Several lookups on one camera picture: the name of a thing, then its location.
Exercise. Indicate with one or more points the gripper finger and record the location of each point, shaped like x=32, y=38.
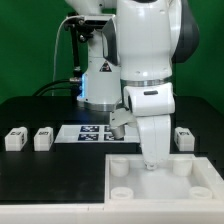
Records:
x=150, y=166

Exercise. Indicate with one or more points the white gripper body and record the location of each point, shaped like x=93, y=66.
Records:
x=152, y=106

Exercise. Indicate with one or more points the white square tabletop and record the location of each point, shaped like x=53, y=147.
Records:
x=182, y=177

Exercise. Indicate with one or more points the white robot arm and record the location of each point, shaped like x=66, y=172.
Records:
x=132, y=46

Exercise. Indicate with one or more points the white L-shaped obstacle fence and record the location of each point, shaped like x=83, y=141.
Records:
x=115, y=213

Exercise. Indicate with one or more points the white sheet with AprilTags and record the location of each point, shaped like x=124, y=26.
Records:
x=93, y=133

